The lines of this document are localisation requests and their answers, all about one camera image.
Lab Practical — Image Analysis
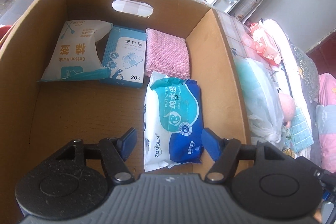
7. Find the brown cardboard box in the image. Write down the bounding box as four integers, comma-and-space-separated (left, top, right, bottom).
1, 0, 251, 223

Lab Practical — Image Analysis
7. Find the pink plush pig toy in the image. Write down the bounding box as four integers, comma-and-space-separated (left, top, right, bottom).
278, 92, 295, 128

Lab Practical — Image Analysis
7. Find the teal checkered cloth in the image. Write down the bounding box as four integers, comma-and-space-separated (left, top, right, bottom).
285, 107, 314, 153

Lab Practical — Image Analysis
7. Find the blue wet wipes pack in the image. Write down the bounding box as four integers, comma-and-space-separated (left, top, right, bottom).
143, 72, 203, 172

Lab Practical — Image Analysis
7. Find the white cotton swab bag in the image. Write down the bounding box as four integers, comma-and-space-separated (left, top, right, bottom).
41, 20, 113, 82

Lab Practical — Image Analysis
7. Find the blue bandage box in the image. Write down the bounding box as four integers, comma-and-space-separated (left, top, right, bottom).
100, 26, 147, 88

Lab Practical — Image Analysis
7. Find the pink scrubbing sponge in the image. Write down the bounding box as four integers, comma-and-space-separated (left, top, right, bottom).
144, 28, 190, 79

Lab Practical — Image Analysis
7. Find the white rolled blanket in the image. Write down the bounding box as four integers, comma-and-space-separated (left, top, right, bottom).
259, 19, 312, 135

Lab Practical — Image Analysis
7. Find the pink blue quilt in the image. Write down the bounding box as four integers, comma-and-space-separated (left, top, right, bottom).
315, 73, 336, 173

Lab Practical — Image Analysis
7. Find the red wet wipes pack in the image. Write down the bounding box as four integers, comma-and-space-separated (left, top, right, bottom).
249, 23, 282, 66

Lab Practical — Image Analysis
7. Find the white tied plastic bag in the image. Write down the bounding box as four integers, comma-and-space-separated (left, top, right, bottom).
235, 58, 284, 150

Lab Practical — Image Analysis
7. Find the dark floral pillow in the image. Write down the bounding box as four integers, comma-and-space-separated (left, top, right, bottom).
290, 41, 321, 102

